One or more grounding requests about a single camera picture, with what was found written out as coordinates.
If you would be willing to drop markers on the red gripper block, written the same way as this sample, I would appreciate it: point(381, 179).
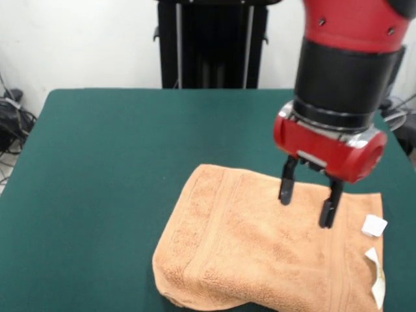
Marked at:
point(325, 149)

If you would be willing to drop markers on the tan terry towel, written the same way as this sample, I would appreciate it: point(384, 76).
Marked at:
point(243, 243)

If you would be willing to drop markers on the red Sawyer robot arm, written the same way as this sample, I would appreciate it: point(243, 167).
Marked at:
point(351, 48)

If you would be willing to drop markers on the black equipment stand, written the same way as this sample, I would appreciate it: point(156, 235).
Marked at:
point(409, 136)

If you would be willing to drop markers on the dark green table cloth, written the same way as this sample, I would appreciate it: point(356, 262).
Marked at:
point(81, 195)

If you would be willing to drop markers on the grey pedestal leg foot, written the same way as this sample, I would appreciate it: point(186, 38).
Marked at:
point(387, 103)
point(13, 95)

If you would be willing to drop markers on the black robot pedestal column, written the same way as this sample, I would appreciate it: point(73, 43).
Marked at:
point(211, 48)

